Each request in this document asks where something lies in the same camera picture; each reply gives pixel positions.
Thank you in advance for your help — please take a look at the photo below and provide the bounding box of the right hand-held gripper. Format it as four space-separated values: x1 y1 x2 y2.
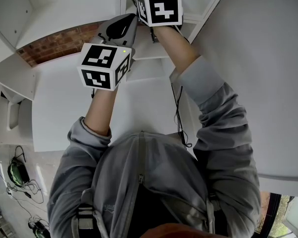
128 0 184 44

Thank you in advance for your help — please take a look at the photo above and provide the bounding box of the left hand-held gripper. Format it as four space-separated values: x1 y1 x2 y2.
76 13 139 92

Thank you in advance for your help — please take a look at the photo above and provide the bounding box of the white shelf unit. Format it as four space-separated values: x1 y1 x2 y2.
0 0 230 101

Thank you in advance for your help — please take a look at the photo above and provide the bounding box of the person's right forearm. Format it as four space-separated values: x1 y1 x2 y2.
152 25 254 158

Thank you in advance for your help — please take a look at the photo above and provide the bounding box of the person's left forearm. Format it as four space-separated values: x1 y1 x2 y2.
67 87 120 153

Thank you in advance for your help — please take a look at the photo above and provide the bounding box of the white table top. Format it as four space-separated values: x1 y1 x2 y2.
31 56 202 153

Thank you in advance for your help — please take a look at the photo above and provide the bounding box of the grey hoodie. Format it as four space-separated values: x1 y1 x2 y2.
47 56 262 238

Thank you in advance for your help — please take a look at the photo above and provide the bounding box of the green black headset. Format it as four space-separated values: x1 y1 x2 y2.
27 219 52 238
6 145 31 188

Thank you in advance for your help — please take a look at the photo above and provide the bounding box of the black cable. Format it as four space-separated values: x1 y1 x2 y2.
170 82 193 149

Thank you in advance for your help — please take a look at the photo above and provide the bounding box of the thin floor cable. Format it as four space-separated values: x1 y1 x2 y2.
4 179 45 205

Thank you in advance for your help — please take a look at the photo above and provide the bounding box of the grey harness strap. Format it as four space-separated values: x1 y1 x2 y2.
207 192 223 212
71 205 101 238

